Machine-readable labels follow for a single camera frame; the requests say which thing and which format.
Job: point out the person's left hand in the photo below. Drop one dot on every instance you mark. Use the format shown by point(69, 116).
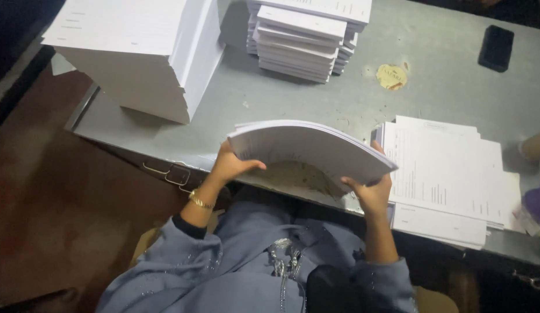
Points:
point(228, 167)

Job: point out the pile of printed white sheets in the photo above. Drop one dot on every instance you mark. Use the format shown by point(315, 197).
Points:
point(444, 178)

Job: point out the purple object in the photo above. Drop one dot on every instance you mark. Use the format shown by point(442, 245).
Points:
point(536, 203)

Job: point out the person's right hand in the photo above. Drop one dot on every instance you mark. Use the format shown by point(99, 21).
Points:
point(374, 195)

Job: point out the tall stack of white paper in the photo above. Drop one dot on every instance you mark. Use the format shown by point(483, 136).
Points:
point(135, 52)

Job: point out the torn yellow round sticker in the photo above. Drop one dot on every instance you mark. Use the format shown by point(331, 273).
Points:
point(391, 77)

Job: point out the black cuff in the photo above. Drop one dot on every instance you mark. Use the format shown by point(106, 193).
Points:
point(189, 226)

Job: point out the black phone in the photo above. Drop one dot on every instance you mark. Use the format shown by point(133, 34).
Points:
point(496, 48)

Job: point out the bent bundle of white sheets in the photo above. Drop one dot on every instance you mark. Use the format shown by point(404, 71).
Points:
point(309, 150)

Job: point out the stack of white paper pads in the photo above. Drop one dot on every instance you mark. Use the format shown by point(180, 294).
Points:
point(302, 37)

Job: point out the blue-grey garment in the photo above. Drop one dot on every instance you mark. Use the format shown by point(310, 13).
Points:
point(235, 269)

